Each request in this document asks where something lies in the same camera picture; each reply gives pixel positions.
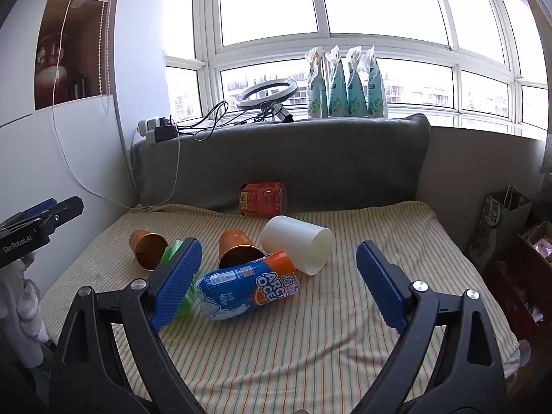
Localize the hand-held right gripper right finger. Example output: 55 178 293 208
354 240 506 414

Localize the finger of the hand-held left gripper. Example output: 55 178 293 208
40 195 85 239
0 198 59 230

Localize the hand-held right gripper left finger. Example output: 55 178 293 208
48 237 205 414

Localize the white cup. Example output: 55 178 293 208
260 215 334 276

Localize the green plastic cup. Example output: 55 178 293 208
160 238 199 318

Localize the orange paper cup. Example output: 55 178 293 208
217 228 265 270
128 229 169 272

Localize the grey fluffy cloth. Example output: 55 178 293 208
0 252 46 369

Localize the blue orange drink can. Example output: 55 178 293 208
195 250 302 321

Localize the striped mat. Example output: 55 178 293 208
41 200 522 414

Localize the white power strip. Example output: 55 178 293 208
137 116 173 144

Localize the red can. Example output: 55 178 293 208
239 181 288 219

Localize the black charger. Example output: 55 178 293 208
153 122 179 143

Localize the green paper bag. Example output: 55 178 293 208
469 187 534 269

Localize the grey headboard cushion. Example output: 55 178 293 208
130 113 432 217

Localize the red cardboard box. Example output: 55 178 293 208
491 221 552 346

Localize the wooden shelf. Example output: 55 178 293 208
34 0 122 111

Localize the teal and white packet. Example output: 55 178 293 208
305 46 325 119
346 46 369 118
366 46 389 119
325 45 349 118

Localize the white cable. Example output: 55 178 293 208
51 0 149 213

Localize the black cable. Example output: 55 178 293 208
176 100 259 141

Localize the bead blind cord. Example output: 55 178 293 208
96 0 120 116

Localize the ring light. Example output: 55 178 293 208
235 78 300 124

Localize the white window frame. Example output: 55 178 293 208
164 0 552 141

